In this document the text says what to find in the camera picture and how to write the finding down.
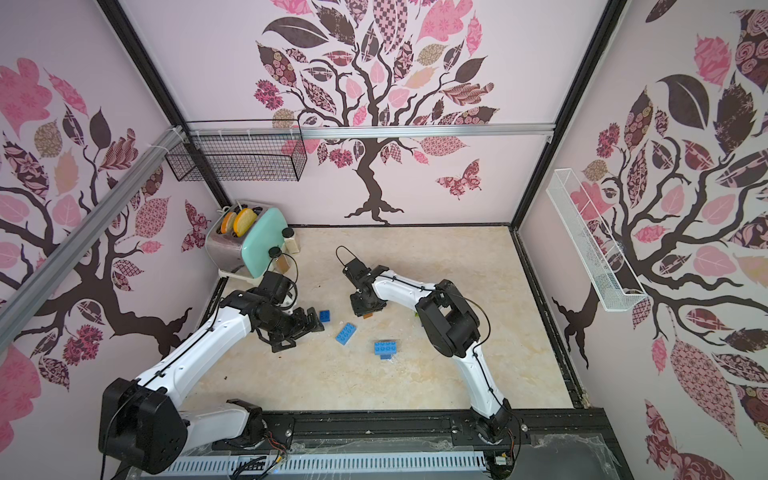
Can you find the white wire shelf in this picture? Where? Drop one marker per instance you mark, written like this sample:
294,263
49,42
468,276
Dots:
580,207

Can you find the brown spice jar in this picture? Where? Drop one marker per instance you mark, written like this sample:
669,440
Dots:
278,260

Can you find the black corner frame post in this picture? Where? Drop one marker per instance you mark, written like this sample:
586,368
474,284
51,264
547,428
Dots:
606,27

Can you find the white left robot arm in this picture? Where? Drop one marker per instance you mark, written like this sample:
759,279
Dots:
142,422

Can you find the black wire basket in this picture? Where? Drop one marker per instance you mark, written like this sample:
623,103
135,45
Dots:
240,151

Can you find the light blue long lego brick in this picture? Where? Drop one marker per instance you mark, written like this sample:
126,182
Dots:
346,333

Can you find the mint green toaster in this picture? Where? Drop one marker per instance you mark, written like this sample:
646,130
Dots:
247,257

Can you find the aluminium rail wall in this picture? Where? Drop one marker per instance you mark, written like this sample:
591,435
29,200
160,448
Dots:
32,294
424,131

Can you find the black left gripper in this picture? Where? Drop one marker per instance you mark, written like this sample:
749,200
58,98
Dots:
300,329

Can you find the aluminium rail left wall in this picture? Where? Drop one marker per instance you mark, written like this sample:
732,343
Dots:
32,294

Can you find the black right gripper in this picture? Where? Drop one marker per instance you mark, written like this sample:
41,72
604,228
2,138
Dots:
365,298

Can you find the aluminium rail back wall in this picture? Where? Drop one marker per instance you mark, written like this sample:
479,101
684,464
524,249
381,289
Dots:
424,131

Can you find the pale spice jar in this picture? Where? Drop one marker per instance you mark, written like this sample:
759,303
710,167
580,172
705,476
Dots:
290,241

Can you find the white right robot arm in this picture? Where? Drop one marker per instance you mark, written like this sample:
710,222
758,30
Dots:
452,328

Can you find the white cable duct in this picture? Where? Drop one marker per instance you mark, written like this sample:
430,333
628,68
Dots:
320,465

